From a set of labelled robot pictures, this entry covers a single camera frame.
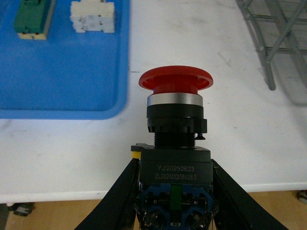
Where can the green and cream terminal block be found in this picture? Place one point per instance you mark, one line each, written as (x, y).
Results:
(33, 19)

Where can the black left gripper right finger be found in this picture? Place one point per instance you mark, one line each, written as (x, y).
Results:
(237, 210)

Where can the blue plastic tray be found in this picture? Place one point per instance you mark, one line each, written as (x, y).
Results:
(69, 75)

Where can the grey caster wheel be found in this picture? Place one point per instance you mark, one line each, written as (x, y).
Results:
(21, 209)

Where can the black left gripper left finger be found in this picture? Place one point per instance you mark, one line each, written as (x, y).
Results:
(116, 210)

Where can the white circuit breaker module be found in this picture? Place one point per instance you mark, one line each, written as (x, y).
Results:
(93, 15)

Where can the red emergency stop button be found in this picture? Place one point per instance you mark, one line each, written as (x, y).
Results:
(175, 175)

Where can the silver mesh three-tier rack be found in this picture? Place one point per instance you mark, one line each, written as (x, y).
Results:
(278, 29)

